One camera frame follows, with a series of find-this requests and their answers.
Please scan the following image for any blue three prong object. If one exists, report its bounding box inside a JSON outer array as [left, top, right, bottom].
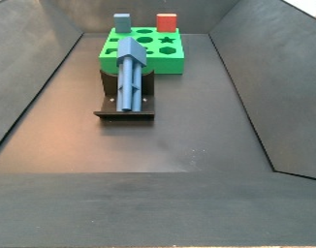
[[116, 37, 146, 111]]

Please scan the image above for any black curved fixture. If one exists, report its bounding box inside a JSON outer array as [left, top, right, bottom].
[[94, 71, 155, 121]]

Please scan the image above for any green shape sorter block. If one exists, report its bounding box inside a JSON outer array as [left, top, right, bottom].
[[99, 27, 183, 75]]

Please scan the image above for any red block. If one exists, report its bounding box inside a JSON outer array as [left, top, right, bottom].
[[157, 14, 178, 33]]

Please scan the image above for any blue grey block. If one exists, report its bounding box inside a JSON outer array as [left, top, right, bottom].
[[114, 14, 131, 33]]

